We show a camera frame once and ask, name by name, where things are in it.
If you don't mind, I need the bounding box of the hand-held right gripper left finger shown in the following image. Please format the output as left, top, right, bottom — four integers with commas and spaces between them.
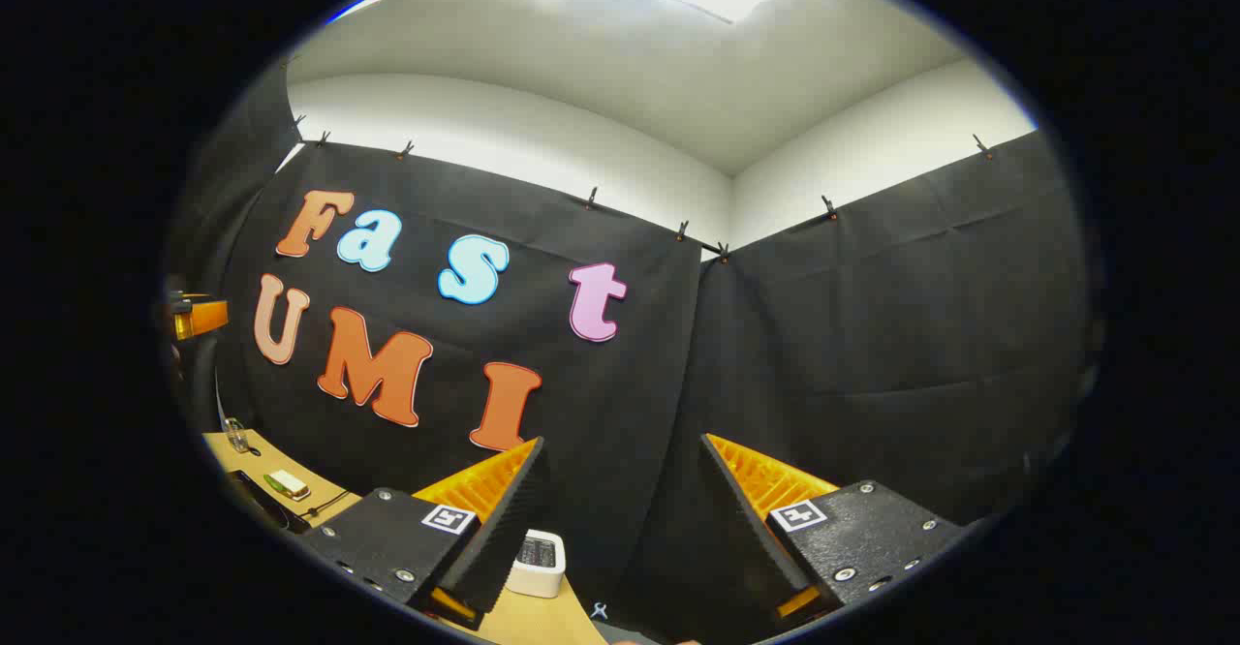
300, 437, 551, 631

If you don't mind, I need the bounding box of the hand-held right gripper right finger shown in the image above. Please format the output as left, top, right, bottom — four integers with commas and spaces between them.
699, 434, 970, 631

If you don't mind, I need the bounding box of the white toaster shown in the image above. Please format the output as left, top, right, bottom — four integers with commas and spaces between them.
506, 529, 568, 599

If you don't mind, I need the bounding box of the toast sandwich with lettuce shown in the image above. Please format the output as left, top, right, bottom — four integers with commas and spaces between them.
263, 469, 311, 503

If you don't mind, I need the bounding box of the black backdrop cloth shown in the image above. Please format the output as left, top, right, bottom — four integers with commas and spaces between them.
165, 64, 1101, 645

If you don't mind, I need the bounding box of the row of small cloth clips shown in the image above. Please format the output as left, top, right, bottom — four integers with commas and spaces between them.
286, 112, 994, 263

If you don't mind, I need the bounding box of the thin black cable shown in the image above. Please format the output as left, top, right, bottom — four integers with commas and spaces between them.
295, 490, 355, 520

